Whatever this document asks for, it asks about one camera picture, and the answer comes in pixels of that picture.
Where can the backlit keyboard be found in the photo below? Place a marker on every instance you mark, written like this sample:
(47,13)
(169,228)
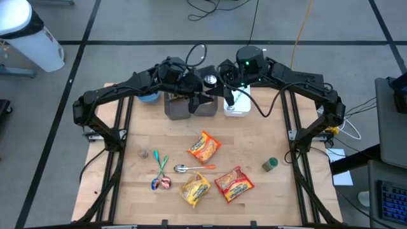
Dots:
(392,202)

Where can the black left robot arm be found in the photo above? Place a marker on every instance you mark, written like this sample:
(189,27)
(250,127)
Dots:
(111,90)

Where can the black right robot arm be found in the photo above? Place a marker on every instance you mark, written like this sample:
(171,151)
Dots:
(302,82)

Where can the white computer mouse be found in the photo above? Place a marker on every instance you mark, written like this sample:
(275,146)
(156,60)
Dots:
(364,198)

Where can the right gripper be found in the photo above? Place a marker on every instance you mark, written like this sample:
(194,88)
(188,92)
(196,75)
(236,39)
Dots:
(230,76)

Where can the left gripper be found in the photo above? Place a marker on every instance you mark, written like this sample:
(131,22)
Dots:
(192,86)

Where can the grey keyboard desk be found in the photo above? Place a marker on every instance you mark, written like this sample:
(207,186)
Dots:
(372,178)

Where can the white paper sheet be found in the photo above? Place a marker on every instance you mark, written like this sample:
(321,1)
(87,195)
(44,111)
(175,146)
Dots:
(343,179)

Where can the black desk leg bar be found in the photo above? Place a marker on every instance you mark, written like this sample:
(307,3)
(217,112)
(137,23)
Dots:
(356,159)

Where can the green-lidded spice jar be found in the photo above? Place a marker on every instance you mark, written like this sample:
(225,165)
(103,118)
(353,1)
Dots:
(270,164)

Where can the black chair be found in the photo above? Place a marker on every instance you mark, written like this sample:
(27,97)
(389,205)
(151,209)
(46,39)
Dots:
(400,95)

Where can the red ramen packet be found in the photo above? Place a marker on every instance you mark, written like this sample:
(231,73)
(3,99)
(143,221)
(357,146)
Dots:
(233,184)

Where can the white trash can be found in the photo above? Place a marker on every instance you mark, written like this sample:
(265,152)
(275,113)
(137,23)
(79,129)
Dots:
(35,47)

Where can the yellow creamy chicken ramen packet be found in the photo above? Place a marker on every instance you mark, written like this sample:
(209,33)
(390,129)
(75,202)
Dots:
(194,189)

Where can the grey table foot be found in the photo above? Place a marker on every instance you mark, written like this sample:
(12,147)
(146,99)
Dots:
(51,2)
(16,72)

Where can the black pad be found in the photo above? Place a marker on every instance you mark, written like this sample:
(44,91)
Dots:
(208,70)

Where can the white plastic bin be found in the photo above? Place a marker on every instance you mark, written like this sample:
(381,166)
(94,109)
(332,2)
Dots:
(246,92)

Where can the blue plastic bowl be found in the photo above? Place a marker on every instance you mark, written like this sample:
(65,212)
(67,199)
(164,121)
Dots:
(149,98)

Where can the black aluminium table frame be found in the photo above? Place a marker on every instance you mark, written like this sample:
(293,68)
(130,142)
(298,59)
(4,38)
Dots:
(190,227)

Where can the orange chicken ramen packet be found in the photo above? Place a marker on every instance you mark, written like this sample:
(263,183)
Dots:
(203,148)

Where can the black floor object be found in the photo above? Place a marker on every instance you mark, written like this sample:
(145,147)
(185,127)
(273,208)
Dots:
(4,106)

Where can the grey translucent bin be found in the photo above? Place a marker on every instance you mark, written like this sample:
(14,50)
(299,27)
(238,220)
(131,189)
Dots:
(176,111)
(206,111)

